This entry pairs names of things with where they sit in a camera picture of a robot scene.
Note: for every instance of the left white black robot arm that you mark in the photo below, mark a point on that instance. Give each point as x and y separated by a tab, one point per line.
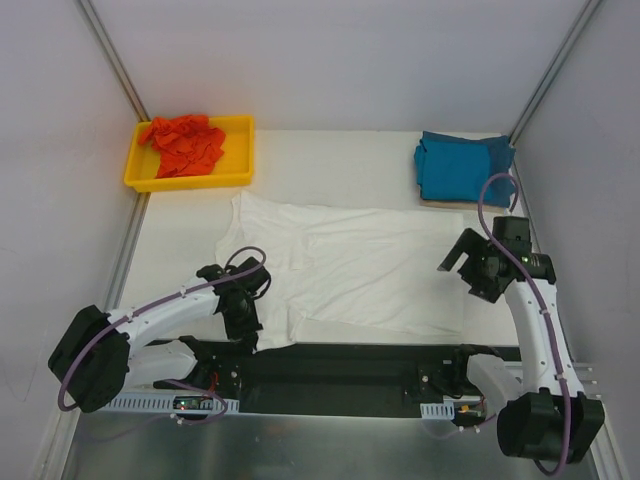
102	353

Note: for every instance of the white t shirt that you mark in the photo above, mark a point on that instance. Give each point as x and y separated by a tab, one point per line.
371	268

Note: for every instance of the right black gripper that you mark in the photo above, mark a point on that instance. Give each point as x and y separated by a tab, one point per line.
470	263

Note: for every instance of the aluminium frame post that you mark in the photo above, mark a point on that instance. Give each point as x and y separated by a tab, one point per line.
109	51
562	54

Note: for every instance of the yellow plastic bin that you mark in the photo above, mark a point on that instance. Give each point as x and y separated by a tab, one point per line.
235	168

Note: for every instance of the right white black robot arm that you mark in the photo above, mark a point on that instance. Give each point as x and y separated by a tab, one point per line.
544	414

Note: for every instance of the left grey cable duct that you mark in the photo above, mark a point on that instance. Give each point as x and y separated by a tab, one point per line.
163	403

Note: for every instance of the grey cable duct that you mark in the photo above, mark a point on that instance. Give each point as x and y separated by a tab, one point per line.
163	403
444	411

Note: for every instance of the right aluminium frame post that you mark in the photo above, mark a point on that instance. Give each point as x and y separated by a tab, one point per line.
562	54

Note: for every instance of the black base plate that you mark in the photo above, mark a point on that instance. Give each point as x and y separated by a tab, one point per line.
353	380

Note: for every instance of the folded blue t shirt stack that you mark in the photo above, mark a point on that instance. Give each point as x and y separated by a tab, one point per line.
454	169

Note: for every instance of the left aluminium frame post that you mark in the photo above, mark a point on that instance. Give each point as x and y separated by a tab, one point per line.
109	51

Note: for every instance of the front aluminium rail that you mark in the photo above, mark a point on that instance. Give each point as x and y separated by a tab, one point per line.
587	375

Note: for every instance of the right grey cable duct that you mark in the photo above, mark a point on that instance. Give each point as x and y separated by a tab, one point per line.
444	411

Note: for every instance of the orange t shirt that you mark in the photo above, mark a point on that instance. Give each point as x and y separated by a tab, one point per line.
188	145

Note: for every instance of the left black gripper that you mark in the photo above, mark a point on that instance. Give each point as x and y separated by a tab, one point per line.
245	326

